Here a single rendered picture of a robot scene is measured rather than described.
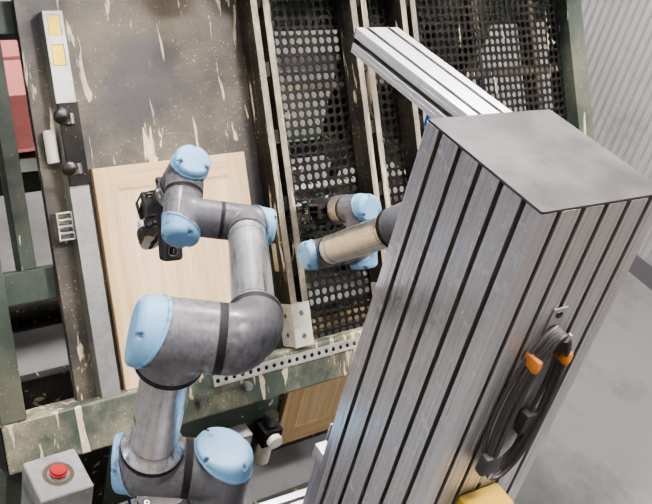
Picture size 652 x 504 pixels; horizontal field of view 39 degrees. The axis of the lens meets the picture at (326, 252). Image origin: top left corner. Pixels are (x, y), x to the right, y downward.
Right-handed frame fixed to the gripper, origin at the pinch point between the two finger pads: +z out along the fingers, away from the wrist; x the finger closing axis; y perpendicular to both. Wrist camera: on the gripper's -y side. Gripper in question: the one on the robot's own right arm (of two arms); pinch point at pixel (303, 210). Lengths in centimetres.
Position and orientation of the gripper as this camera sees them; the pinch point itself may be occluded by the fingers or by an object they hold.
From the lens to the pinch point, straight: 261.6
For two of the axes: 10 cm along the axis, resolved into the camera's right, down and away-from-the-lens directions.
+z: -5.6, -0.1, 8.3
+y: -8.2, 1.6, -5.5
